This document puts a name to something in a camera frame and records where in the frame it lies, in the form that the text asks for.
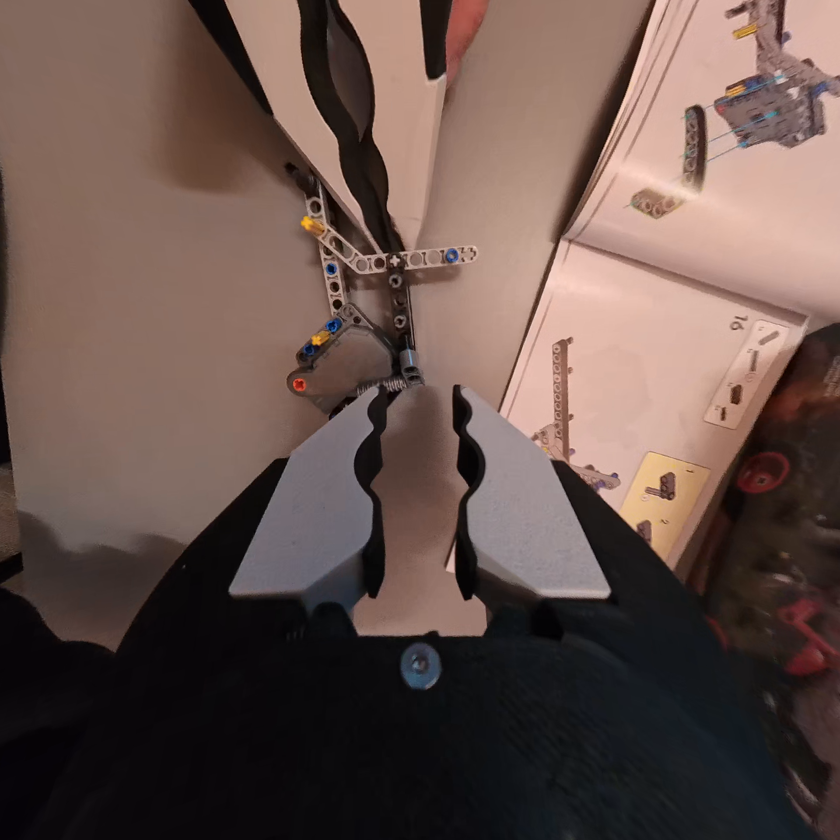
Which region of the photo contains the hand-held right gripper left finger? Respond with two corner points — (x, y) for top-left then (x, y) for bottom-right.
(228, 386), (387, 614)

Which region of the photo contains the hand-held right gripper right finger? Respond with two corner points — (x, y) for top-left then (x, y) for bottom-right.
(451, 385), (614, 611)

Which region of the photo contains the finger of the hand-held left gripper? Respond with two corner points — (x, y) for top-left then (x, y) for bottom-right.
(328, 0), (450, 250)
(189, 0), (399, 249)

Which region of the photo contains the grey toy brick beam assembly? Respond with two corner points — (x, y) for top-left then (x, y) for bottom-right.
(283, 163), (480, 416)

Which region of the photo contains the grey spring shock absorber piece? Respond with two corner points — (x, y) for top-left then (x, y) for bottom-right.
(354, 350), (426, 396)

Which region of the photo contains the grey desk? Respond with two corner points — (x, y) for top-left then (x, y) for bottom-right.
(0, 0), (565, 651)

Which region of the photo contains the person's left hand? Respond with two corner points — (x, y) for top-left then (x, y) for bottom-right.
(448, 0), (490, 86)

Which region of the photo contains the white building instruction booklet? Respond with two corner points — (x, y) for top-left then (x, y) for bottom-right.
(497, 0), (840, 572)

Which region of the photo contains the dark printed toy box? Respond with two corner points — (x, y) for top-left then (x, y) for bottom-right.
(682, 322), (840, 840)

